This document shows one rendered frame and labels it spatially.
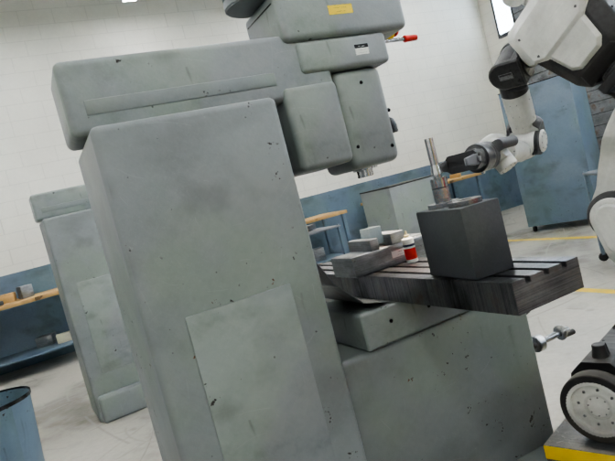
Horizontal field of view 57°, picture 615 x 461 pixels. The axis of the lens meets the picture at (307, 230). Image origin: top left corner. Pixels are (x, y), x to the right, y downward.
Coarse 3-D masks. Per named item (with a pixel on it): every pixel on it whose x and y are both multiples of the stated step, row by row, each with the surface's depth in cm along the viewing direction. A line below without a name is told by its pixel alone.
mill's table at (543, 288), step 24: (408, 264) 190; (528, 264) 145; (552, 264) 138; (576, 264) 140; (360, 288) 195; (384, 288) 180; (408, 288) 168; (432, 288) 158; (456, 288) 149; (480, 288) 140; (504, 288) 133; (528, 288) 133; (552, 288) 136; (576, 288) 140; (504, 312) 135
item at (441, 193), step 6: (444, 180) 155; (432, 186) 156; (438, 186) 155; (444, 186) 155; (432, 192) 158; (438, 192) 155; (444, 192) 155; (438, 198) 156; (444, 198) 155; (450, 198) 156
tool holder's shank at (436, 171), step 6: (432, 138) 156; (426, 144) 156; (432, 144) 155; (426, 150) 157; (432, 150) 155; (432, 156) 156; (432, 162) 156; (432, 168) 156; (438, 168) 156; (432, 174) 156; (438, 174) 156
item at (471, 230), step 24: (432, 216) 154; (456, 216) 143; (480, 216) 143; (432, 240) 157; (456, 240) 146; (480, 240) 143; (504, 240) 145; (432, 264) 160; (456, 264) 149; (480, 264) 142; (504, 264) 145
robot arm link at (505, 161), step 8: (512, 136) 174; (496, 144) 171; (504, 144) 170; (512, 144) 174; (496, 152) 170; (504, 152) 174; (496, 160) 171; (504, 160) 174; (512, 160) 174; (496, 168) 177; (504, 168) 174
